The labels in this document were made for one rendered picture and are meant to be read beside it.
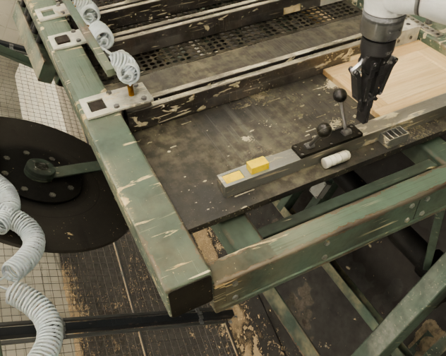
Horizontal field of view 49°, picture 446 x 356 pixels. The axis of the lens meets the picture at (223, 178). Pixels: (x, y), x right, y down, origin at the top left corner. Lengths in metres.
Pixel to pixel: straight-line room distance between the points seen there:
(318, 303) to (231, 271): 2.21
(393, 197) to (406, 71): 0.63
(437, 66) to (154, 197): 1.09
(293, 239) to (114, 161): 0.47
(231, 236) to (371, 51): 0.53
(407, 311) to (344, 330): 1.20
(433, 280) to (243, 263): 0.98
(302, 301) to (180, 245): 2.33
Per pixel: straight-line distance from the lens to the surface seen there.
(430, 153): 1.51
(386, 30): 1.12
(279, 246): 1.07
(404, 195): 1.23
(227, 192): 1.21
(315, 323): 3.24
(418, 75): 1.73
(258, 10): 1.98
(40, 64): 2.32
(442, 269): 1.87
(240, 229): 1.21
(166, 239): 1.02
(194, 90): 1.48
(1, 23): 7.60
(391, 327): 1.99
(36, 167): 1.93
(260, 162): 1.23
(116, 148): 1.26
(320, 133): 1.20
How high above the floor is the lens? 2.46
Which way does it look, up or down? 39 degrees down
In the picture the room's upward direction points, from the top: 82 degrees counter-clockwise
